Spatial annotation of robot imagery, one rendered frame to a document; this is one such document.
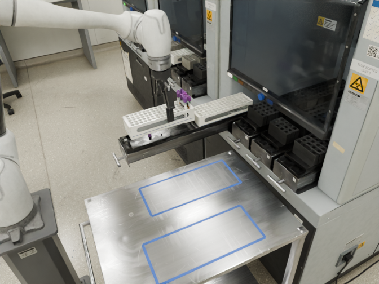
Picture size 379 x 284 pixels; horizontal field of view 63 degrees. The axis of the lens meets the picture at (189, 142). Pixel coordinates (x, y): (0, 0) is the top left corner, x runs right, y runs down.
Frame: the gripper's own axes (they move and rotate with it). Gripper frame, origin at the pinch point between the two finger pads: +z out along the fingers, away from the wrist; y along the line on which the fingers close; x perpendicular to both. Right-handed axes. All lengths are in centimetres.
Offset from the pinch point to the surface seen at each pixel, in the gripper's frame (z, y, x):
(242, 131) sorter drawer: 10.9, 16.5, 29.3
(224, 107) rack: 5.6, 2.9, 28.5
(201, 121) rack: 7.7, 5.0, 14.9
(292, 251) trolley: 20, 70, 13
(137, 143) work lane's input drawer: 11.3, 1.1, -15.0
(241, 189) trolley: 9.6, 47.3, 7.7
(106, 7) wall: 35, -350, 58
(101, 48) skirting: 88, -350, 39
